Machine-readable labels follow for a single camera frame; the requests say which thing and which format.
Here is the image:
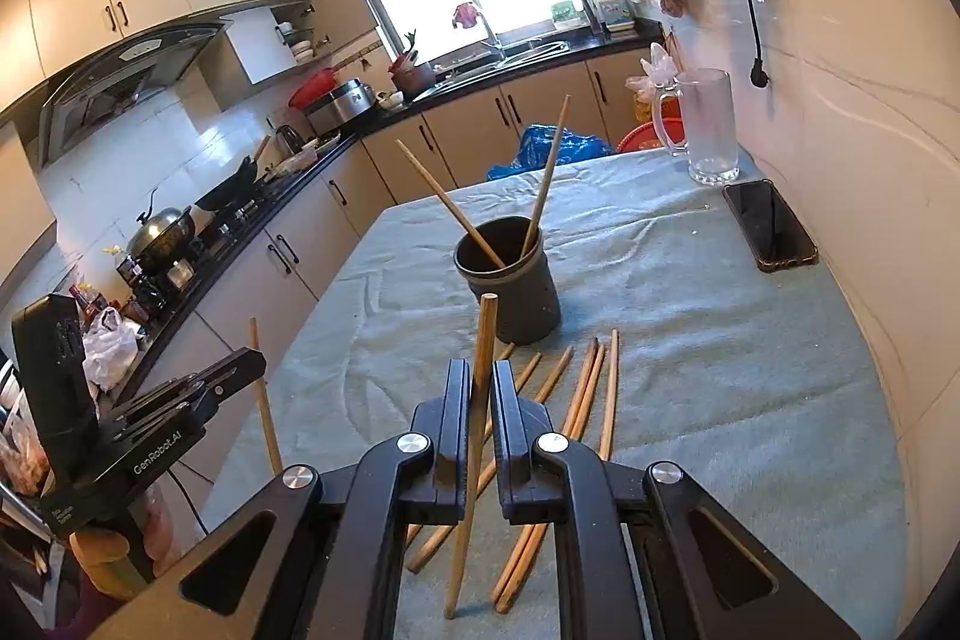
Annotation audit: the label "steel rice cooker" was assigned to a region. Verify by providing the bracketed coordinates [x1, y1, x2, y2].
[307, 79, 376, 135]

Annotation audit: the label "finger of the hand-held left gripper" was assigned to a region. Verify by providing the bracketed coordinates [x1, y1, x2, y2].
[112, 347, 268, 442]

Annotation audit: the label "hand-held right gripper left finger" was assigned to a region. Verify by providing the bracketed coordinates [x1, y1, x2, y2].
[94, 359, 472, 640]

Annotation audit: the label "grey-green tablecloth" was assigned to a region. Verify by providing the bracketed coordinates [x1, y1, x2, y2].
[199, 149, 908, 640]

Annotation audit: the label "open shelf cabinet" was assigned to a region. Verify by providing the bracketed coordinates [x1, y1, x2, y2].
[225, 0, 380, 86]

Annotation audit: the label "white plastic bag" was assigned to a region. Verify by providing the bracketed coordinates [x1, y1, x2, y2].
[81, 308, 140, 390]

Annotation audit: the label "black smartphone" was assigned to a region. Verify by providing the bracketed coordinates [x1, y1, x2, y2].
[722, 179, 820, 274]

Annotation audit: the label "black wok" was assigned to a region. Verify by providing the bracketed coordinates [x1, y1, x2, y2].
[195, 156, 260, 212]

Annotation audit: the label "clear plastic bag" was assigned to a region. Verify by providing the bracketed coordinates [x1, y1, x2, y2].
[626, 42, 683, 124]

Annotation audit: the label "steel sink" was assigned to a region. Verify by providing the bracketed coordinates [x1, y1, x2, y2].
[435, 40, 571, 86]

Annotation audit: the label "red colander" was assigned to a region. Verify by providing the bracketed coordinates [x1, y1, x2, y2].
[289, 68, 335, 109]

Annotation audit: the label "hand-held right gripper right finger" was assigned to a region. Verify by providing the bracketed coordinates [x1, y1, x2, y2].
[491, 359, 863, 640]

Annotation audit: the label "blue plastic bag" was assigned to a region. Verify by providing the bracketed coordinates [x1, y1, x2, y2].
[487, 122, 616, 182]

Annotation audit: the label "brown clay pot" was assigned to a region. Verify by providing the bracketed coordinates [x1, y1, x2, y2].
[394, 61, 437, 101]

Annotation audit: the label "pile of wooden chopsticks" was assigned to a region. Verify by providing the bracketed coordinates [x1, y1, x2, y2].
[405, 329, 620, 615]

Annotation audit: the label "clear glass mug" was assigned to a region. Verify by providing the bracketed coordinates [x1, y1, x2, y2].
[649, 68, 740, 186]

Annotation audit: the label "steel pot with lid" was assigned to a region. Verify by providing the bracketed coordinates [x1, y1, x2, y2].
[124, 190, 197, 270]

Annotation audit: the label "black range hood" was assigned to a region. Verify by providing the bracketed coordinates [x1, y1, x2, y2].
[37, 20, 235, 169]

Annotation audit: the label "black kitchen countertop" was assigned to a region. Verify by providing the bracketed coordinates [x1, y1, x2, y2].
[112, 21, 665, 401]

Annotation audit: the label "dark grey utensil holder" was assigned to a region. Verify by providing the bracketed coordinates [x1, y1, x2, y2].
[453, 217, 562, 345]

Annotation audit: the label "cream base cabinets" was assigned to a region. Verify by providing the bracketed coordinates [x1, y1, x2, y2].
[97, 47, 668, 513]

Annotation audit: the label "red plastic basket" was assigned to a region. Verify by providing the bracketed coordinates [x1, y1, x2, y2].
[619, 119, 687, 155]

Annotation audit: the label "plain wooden chopstick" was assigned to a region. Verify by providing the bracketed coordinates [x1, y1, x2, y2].
[442, 293, 500, 620]
[394, 139, 507, 270]
[523, 94, 572, 270]
[249, 317, 284, 477]

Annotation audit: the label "gas stove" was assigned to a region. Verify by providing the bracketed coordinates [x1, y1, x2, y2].
[187, 175, 301, 251]

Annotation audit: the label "person's left hand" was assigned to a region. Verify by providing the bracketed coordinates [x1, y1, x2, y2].
[67, 486, 181, 603]

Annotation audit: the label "chrome faucet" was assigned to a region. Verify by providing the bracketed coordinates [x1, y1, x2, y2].
[480, 10, 507, 67]

